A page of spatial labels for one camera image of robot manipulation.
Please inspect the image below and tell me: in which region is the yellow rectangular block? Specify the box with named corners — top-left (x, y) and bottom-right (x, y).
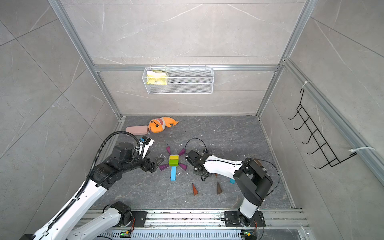
top-left (169, 155), bottom-right (179, 161)

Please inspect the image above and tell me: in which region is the green rectangular block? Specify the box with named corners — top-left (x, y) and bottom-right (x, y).
top-left (169, 159), bottom-right (179, 167)

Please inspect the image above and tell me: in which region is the light blue eraser block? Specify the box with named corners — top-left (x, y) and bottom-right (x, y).
top-left (170, 166), bottom-right (177, 182)

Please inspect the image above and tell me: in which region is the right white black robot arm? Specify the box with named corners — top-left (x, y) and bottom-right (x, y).
top-left (186, 151), bottom-right (281, 228)

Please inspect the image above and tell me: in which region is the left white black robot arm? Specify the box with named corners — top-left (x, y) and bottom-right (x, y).
top-left (22, 137), bottom-right (157, 240)

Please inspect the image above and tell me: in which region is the reddish brown wedge block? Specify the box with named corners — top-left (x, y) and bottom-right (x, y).
top-left (192, 184), bottom-right (199, 196)

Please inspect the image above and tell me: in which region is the dark brown wedge block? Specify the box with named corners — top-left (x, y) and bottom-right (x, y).
top-left (217, 182), bottom-right (223, 195)

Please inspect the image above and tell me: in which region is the orange fish plush toy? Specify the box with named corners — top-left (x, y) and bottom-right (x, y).
top-left (148, 117), bottom-right (179, 133)

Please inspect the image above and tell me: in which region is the pink rectangular case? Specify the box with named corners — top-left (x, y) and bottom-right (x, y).
top-left (125, 126), bottom-right (149, 136)

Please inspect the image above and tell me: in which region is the yellow white cloth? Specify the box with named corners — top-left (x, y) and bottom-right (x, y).
top-left (145, 70), bottom-right (169, 85)

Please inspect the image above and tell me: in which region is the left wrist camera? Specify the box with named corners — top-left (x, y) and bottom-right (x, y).
top-left (139, 136), bottom-right (154, 159)

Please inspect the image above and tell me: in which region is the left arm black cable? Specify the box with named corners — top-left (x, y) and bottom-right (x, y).
top-left (44, 130), bottom-right (142, 229)

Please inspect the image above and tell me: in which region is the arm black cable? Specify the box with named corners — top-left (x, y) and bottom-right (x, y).
top-left (184, 137), bottom-right (280, 208)
top-left (44, 130), bottom-right (142, 229)

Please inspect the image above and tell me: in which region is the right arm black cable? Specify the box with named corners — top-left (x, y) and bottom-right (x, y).
top-left (184, 137), bottom-right (280, 208)

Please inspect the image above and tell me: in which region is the white wire wall basket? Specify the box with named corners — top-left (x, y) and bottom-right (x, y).
top-left (142, 66), bottom-right (215, 95)

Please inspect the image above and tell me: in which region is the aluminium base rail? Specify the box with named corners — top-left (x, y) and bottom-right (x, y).
top-left (59, 209), bottom-right (311, 240)

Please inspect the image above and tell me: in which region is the black wire hook rack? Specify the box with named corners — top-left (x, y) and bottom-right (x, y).
top-left (288, 89), bottom-right (357, 170)

